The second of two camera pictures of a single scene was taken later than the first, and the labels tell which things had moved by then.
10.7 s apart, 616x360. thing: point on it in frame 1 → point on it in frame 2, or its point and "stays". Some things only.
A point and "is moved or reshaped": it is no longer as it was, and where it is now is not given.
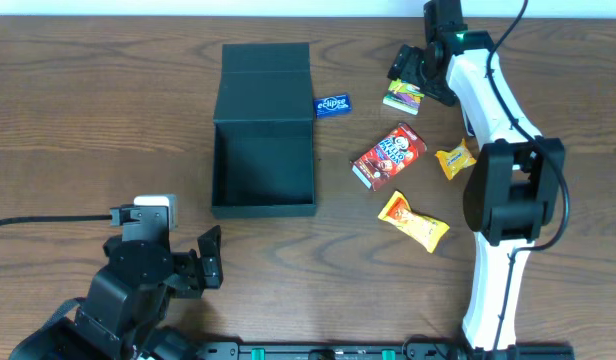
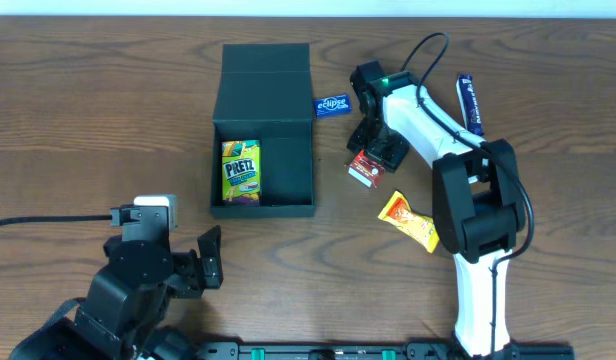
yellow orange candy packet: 427,230 stays
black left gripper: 203,267 stays
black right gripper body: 405,70 → 380,150
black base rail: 371,350 stays
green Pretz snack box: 403,95 is moved or reshaped
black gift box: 263,156 stays
